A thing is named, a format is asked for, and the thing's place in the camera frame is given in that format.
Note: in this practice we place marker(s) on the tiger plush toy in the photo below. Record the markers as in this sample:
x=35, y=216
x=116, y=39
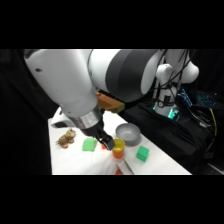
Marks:
x=66, y=138

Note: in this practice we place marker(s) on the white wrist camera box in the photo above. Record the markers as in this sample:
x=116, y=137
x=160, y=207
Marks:
x=61, y=120

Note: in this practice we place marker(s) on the teal lit device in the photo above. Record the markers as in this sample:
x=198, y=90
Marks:
x=206, y=99

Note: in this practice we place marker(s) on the grey bowl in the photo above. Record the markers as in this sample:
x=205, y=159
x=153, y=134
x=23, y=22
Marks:
x=128, y=133

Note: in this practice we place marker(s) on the green soft block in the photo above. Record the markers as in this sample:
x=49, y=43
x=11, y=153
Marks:
x=89, y=145

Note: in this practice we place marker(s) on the black curtain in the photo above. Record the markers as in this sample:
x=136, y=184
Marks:
x=20, y=133

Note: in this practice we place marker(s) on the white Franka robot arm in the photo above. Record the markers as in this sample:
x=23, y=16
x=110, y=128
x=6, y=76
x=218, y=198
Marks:
x=66, y=83

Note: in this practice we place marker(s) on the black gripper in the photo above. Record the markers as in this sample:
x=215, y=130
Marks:
x=96, y=132

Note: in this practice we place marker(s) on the orange cube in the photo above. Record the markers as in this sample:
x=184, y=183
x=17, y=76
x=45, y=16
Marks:
x=104, y=146

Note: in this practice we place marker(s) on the orange wooden box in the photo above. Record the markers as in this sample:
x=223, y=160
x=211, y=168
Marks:
x=111, y=106

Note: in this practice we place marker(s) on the small green light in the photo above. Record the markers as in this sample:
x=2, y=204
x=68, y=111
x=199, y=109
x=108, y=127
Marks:
x=173, y=114

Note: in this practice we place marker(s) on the yellow and orange cup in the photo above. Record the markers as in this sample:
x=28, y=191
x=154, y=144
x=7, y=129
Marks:
x=119, y=152

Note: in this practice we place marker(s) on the dark green cube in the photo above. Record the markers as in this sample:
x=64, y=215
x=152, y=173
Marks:
x=142, y=154

